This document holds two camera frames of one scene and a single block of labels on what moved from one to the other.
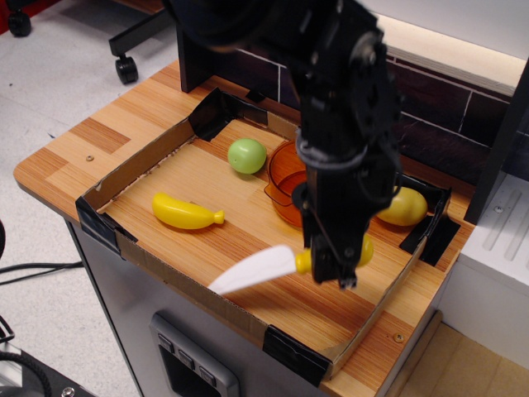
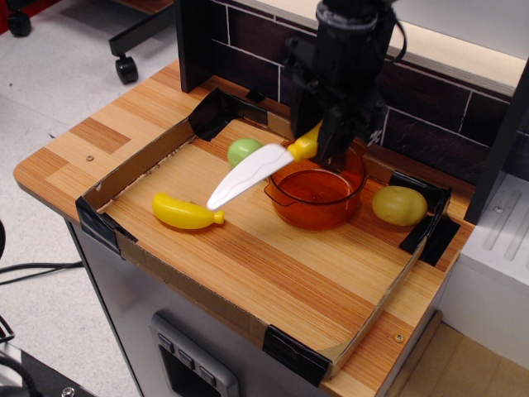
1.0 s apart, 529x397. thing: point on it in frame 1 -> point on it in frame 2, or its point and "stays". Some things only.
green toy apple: (247, 155) stays
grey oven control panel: (190, 368) stays
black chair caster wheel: (126, 69) stays
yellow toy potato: (408, 208) stays
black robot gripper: (337, 198) -> (343, 62)
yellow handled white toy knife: (280, 260) -> (263, 161)
